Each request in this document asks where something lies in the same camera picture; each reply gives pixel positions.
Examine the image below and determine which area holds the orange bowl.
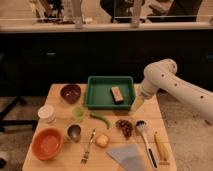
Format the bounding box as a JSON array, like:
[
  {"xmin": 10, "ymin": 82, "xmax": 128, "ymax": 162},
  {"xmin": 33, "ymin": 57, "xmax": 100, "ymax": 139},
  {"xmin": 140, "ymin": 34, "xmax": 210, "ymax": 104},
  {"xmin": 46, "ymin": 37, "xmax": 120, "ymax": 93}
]
[{"xmin": 32, "ymin": 128, "xmax": 64, "ymax": 161}]

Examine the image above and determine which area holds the small metal cup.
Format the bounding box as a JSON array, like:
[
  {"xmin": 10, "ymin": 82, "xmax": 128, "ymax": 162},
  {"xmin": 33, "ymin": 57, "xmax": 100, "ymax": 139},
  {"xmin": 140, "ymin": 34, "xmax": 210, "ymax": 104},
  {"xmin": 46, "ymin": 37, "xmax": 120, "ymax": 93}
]
[{"xmin": 67, "ymin": 125, "xmax": 81, "ymax": 142}]

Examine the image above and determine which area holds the green plastic tray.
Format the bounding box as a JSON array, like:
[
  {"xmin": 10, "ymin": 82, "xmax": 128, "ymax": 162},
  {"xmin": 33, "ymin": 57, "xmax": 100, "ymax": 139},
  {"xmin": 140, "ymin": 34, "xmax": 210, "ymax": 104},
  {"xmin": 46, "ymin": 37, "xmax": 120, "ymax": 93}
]
[{"xmin": 84, "ymin": 76, "xmax": 135, "ymax": 110}]

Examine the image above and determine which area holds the grey blue cloth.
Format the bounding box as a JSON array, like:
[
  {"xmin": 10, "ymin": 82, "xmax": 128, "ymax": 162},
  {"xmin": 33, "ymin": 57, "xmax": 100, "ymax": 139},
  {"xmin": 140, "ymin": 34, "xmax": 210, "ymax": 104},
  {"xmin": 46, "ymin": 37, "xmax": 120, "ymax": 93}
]
[{"xmin": 107, "ymin": 144, "xmax": 145, "ymax": 171}]

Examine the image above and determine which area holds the yellow corn cob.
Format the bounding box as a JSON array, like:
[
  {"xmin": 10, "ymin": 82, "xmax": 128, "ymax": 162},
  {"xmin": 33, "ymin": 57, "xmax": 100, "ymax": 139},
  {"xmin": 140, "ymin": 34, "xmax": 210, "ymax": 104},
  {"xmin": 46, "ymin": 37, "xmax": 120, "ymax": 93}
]
[{"xmin": 154, "ymin": 133, "xmax": 169, "ymax": 161}]

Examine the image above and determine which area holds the pine cone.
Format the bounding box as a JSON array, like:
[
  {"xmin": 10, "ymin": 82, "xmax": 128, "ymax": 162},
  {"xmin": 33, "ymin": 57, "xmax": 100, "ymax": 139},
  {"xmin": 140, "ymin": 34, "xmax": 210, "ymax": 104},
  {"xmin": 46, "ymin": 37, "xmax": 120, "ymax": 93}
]
[{"xmin": 116, "ymin": 119, "xmax": 133, "ymax": 139}]

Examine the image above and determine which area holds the dish brush white handle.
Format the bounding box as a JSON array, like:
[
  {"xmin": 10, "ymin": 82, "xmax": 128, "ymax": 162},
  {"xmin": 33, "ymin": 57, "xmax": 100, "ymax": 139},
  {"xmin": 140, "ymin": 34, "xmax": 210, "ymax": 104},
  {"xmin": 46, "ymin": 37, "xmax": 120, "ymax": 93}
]
[{"xmin": 136, "ymin": 120, "xmax": 158, "ymax": 169}]

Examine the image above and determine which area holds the dark red bowl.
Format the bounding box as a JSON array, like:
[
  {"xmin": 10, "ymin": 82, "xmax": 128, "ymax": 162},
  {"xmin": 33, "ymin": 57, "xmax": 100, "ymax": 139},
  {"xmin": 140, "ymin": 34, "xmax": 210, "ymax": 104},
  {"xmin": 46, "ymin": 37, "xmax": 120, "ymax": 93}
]
[{"xmin": 60, "ymin": 84, "xmax": 81, "ymax": 104}]

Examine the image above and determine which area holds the small green cup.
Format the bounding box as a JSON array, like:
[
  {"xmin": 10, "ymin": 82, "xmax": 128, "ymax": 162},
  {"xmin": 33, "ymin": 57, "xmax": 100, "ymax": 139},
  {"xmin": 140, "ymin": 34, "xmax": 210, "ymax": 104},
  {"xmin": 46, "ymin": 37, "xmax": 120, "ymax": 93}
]
[{"xmin": 72, "ymin": 107, "xmax": 86, "ymax": 122}]

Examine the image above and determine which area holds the green chili pepper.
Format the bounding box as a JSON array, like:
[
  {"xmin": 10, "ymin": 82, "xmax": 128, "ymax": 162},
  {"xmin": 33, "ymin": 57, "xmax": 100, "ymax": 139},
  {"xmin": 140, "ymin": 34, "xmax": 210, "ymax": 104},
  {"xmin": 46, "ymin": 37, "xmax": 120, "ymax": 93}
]
[{"xmin": 89, "ymin": 112, "xmax": 110, "ymax": 129}]

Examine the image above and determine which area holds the black office chair base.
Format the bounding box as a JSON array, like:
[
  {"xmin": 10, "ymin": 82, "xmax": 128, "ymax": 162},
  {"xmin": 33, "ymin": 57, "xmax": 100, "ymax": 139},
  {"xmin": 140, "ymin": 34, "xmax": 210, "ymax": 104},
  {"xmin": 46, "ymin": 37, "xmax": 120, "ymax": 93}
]
[{"xmin": 0, "ymin": 95, "xmax": 38, "ymax": 133}]

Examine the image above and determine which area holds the tan rectangular eraser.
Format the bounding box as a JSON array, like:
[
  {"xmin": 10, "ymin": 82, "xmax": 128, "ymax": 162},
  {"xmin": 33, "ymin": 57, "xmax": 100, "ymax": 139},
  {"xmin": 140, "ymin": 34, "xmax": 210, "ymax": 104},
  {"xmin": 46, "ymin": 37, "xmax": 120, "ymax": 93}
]
[{"xmin": 111, "ymin": 86, "xmax": 124, "ymax": 104}]

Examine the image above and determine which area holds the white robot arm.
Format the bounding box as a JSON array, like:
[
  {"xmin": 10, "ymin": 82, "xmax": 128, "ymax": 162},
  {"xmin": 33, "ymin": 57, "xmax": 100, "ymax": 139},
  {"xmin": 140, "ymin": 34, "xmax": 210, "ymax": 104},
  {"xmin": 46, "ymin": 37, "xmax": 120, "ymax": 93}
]
[{"xmin": 131, "ymin": 59, "xmax": 213, "ymax": 124}]

